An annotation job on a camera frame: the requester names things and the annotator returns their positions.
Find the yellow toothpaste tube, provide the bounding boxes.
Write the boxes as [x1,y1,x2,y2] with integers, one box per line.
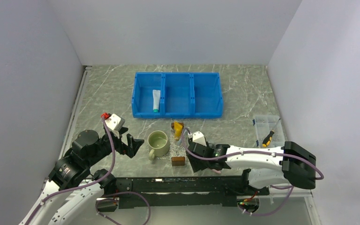
[172,121,184,141]

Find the blue storage bin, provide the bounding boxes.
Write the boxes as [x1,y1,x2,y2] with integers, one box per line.
[192,73,224,119]
[131,72,164,119]
[159,73,195,119]

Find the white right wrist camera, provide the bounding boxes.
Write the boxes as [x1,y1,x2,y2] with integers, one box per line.
[188,131,208,147]

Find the yellow black screwdriver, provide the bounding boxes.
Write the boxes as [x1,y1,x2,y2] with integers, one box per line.
[262,118,281,148]

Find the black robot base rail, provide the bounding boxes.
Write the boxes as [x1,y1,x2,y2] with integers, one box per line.
[103,170,270,209]

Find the clear plastic parts box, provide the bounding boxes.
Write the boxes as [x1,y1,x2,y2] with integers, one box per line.
[252,115,285,148]

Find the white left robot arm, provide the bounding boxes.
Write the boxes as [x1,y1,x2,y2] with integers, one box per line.
[20,130,144,225]

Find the blue middle storage bin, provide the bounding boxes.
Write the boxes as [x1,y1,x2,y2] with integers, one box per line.
[159,73,195,119]

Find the cream ceramic mug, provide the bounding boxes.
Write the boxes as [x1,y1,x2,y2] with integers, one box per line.
[147,130,170,161]

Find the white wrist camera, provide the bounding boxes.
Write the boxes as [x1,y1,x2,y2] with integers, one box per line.
[101,112,128,138]
[188,131,208,147]

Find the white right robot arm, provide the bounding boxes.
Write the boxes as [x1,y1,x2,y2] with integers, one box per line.
[183,141,323,195]

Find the white teal-capped toothpaste tube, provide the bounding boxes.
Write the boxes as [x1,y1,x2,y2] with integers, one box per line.
[152,90,161,113]

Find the aluminium side rail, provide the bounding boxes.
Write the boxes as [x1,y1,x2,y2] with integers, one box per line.
[60,65,92,155]

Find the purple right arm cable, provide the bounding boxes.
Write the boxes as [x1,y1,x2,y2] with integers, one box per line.
[181,127,325,217]

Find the blue right storage bin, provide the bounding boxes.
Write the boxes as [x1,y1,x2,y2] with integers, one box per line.
[192,73,224,119]

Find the blue left storage bin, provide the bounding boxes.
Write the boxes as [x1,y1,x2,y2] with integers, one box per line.
[131,72,164,119]

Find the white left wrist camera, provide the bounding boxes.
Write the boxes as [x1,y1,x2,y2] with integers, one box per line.
[101,112,128,138]

